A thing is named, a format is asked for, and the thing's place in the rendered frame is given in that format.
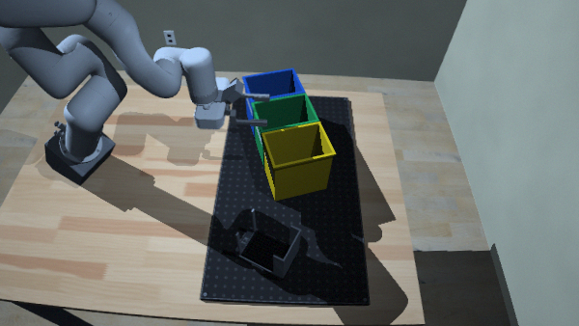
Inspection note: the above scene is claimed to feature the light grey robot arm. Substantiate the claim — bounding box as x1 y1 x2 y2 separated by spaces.
0 0 244 163

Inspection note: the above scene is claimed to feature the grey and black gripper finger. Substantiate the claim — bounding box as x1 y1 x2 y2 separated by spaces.
241 94 270 102
224 102 267 126

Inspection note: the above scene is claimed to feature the green bin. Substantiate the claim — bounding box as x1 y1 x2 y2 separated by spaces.
251 93 319 167

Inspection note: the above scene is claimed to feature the blue bin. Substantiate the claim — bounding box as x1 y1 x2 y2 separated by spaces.
242 68 306 120

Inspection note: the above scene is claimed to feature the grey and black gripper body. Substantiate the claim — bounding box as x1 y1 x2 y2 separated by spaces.
191 77 231 129

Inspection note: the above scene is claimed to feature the yellow open bin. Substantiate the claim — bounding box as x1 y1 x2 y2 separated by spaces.
262 122 336 202

